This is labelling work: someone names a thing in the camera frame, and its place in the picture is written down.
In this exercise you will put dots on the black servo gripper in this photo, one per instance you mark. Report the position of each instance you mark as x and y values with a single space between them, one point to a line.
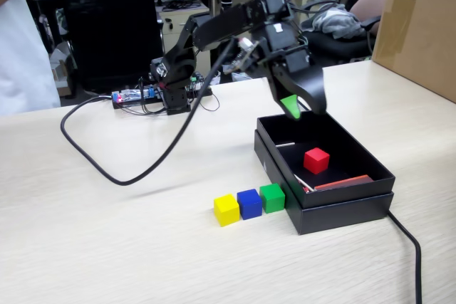
283 44

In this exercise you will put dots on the red wooden cube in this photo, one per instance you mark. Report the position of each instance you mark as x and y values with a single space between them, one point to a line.
315 161

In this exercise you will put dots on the green wooden cube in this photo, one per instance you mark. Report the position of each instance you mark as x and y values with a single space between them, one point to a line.
272 199

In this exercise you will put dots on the blue wooden cube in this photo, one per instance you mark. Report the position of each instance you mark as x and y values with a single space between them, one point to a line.
249 206

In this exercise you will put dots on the yellow wooden cube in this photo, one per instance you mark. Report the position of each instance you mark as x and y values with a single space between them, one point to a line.
226 211

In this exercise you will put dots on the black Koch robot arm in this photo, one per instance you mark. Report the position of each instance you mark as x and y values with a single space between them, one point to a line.
221 22

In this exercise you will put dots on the black cardboard box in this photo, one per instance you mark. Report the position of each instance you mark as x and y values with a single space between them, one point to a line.
349 193

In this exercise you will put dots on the black open box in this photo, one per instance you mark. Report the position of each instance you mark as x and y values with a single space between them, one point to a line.
338 216

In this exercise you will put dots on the large brown cardboard box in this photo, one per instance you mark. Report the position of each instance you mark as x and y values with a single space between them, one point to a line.
420 33

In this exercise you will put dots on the open cardboard box with papers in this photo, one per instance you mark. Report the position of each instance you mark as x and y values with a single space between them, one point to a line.
62 69

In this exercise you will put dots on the black armrest office chair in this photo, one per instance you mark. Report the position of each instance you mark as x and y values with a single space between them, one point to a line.
331 46

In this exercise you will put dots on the grey crumpled garment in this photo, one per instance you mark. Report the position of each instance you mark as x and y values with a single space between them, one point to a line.
331 21

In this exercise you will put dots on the thin wooden stick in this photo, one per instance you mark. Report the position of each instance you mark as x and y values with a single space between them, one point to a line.
307 186

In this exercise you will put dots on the red brown flat slab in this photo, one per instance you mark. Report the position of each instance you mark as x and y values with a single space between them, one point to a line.
342 183

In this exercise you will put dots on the small white breadboard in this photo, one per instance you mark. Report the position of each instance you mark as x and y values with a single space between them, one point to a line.
201 85

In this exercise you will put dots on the white drawer cabinet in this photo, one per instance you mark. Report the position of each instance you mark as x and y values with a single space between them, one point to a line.
181 21

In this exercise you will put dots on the controller board with blue modules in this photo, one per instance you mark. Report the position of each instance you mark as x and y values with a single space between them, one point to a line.
135 94

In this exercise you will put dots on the black mesh office chair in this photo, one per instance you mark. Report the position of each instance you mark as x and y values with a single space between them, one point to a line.
107 26

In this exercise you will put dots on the person in white shirt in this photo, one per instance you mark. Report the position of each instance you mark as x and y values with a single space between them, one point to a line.
21 69

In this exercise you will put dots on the bare camera circuit board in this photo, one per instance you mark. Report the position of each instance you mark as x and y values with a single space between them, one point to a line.
242 53

